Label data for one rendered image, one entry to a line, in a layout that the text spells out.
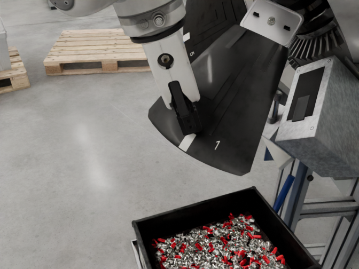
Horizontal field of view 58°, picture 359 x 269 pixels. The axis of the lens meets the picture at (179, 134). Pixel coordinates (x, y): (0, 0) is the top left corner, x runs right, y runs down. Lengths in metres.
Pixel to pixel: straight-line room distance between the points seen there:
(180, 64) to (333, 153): 0.26
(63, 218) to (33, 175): 0.42
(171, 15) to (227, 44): 0.18
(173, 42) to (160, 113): 0.20
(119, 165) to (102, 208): 0.35
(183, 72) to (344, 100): 0.27
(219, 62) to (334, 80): 0.18
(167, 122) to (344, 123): 0.28
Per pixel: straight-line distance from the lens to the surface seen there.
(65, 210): 1.81
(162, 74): 0.41
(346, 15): 0.37
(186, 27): 0.87
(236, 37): 0.57
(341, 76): 0.58
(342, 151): 0.54
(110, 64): 3.21
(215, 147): 0.50
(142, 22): 0.40
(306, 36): 0.63
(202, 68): 0.56
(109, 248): 1.60
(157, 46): 0.40
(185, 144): 0.52
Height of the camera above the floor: 1.26
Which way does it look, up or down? 34 degrees down
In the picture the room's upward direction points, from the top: straight up
